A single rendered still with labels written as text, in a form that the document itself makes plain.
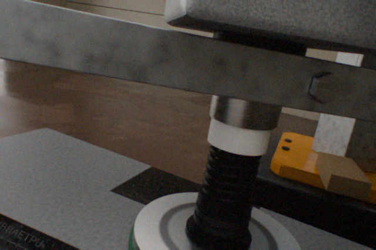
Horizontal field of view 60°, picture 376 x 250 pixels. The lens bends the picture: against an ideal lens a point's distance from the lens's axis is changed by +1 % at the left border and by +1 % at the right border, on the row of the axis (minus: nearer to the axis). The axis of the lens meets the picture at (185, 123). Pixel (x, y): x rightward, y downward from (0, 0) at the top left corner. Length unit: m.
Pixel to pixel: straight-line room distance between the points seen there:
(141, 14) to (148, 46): 7.56
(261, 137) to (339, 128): 0.85
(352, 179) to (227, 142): 0.64
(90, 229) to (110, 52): 0.30
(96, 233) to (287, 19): 0.38
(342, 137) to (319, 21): 0.93
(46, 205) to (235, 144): 0.34
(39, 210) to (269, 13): 0.44
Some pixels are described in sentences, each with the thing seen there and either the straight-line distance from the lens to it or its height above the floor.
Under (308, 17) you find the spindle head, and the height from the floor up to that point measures 1.14.
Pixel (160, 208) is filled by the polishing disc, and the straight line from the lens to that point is 0.46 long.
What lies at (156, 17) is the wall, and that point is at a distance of 7.62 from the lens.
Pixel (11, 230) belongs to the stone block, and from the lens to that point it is 0.54.
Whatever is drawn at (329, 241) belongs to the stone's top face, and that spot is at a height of 0.82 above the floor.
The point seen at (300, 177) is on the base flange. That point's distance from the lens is 1.06.
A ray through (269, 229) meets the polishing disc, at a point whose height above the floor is 0.88.
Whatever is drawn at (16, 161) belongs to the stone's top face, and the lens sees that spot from 0.72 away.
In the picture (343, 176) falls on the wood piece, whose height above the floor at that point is 0.83.
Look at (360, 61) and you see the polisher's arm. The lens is 0.52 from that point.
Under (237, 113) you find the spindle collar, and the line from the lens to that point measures 0.34.
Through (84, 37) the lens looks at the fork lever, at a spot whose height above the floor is 1.10.
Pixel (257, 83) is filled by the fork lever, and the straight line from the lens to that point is 0.31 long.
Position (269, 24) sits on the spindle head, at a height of 1.13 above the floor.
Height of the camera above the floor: 1.11
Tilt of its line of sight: 15 degrees down
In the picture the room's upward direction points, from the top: 10 degrees clockwise
